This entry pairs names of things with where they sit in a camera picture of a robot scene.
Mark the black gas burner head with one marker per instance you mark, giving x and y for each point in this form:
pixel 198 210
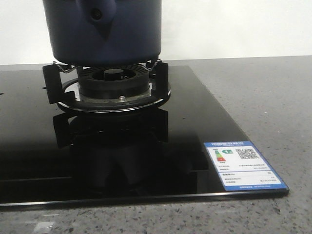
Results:
pixel 112 82

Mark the black pot support grate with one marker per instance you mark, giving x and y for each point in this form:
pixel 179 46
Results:
pixel 63 89

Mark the blue energy label sticker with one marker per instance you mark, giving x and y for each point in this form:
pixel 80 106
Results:
pixel 241 167

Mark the dark blue cooking pot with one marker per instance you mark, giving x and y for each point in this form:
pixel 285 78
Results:
pixel 104 32

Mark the black glass gas stove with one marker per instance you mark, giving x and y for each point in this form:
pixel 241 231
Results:
pixel 51 157

